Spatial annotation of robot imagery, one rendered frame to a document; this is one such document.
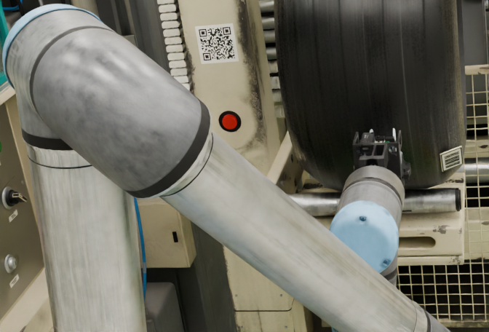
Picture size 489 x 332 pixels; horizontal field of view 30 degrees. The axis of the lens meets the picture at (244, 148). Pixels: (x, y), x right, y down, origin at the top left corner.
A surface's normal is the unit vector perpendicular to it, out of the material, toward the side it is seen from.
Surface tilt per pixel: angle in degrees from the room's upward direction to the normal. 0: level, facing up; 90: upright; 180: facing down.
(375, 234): 86
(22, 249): 90
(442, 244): 90
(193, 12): 90
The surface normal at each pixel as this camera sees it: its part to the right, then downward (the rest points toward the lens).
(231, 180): 0.65, 0.06
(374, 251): -0.22, 0.31
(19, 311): -0.15, -0.91
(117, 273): 0.66, 0.28
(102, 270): 0.38, 0.36
